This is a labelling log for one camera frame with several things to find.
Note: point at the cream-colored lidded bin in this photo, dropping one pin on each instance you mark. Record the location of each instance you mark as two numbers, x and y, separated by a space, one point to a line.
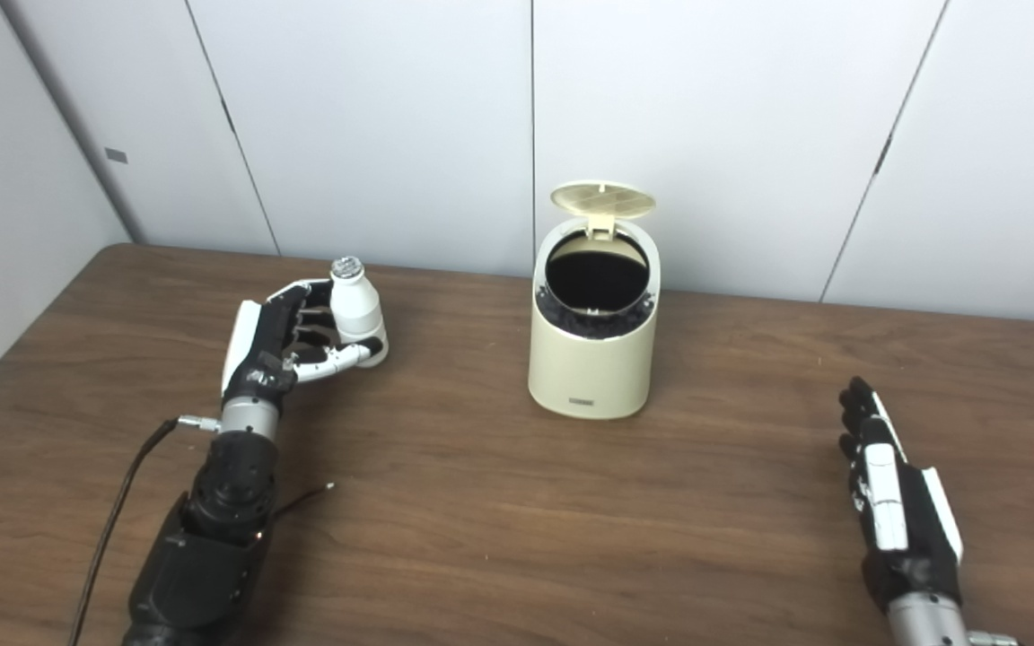
593 377

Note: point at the black bin liner bag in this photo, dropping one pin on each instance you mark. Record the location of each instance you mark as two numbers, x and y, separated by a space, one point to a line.
596 278

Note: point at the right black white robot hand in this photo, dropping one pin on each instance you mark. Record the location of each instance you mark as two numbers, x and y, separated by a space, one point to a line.
907 529

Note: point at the small white plastic bottle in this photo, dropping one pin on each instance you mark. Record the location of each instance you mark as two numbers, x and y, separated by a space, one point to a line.
357 309

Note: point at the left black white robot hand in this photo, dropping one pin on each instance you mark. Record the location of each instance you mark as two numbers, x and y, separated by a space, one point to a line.
261 359

